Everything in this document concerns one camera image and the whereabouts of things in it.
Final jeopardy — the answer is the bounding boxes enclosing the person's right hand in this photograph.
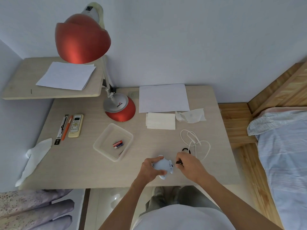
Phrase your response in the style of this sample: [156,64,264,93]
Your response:
[175,151,211,186]

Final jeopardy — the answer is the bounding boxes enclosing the person's left hand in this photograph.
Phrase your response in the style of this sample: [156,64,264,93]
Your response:
[135,157,168,187]

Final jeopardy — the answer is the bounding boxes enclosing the light blue toy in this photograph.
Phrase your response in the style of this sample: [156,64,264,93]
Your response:
[153,155,175,181]

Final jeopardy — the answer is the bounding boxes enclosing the white cable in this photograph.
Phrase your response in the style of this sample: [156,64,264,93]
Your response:
[180,129,211,162]

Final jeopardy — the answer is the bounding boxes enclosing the clear plastic container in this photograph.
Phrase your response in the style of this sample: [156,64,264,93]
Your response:
[93,123,134,163]

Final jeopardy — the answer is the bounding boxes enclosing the person's right forearm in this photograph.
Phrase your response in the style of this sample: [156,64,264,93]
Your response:
[196,173,285,230]

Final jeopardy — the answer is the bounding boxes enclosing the person's left forearm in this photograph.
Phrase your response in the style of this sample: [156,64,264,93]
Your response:
[98,177,154,230]

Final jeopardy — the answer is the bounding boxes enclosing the person's grey shoe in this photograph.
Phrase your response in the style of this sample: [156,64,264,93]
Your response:
[151,186,166,197]

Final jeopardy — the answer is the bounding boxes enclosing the person's grey trousers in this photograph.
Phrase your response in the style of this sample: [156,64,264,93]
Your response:
[140,185,224,216]

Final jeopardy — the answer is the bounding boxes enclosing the person's white shirt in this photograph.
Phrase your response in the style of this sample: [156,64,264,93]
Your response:
[130,204,237,230]

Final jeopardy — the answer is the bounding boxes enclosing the crumpled white tissue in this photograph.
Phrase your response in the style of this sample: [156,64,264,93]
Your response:
[175,108,207,124]

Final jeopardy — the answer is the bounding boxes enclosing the flat white napkin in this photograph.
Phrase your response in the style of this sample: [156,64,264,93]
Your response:
[146,112,176,130]

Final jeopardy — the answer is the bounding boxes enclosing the white paper sheet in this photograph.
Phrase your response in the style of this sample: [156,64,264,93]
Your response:
[139,83,190,114]

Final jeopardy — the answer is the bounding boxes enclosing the cream remote control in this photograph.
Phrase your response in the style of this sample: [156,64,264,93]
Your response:
[68,114,84,138]

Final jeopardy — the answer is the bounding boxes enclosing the blue striped pillow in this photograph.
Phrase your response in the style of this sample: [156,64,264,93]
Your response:
[247,110,307,136]

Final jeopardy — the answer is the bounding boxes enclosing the light blue striped bedsheet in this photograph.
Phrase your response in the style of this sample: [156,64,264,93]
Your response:
[255,119,307,230]

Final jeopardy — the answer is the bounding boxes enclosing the orange pen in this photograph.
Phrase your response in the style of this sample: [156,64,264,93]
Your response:
[61,115,73,141]

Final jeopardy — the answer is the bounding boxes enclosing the black pen package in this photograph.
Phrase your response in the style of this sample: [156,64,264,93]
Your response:
[54,114,69,146]

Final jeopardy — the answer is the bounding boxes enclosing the pink pillow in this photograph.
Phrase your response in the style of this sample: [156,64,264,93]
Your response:
[260,106,307,118]

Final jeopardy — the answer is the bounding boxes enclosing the long white tissue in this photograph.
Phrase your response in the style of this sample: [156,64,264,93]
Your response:
[15,138,53,188]

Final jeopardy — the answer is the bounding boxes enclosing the purple floral quilt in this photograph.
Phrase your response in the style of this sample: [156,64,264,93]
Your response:
[0,188,75,230]

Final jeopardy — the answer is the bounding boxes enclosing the white paper stack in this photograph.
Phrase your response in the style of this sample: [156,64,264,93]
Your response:
[35,61,96,91]

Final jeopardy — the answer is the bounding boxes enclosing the red desk lamp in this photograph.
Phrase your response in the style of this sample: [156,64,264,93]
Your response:
[54,2,136,122]

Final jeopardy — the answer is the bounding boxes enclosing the beige desk shelf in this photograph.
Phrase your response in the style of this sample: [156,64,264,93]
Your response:
[2,57,104,100]

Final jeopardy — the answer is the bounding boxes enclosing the wooden bed frame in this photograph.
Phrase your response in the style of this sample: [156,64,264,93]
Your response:
[217,61,307,230]

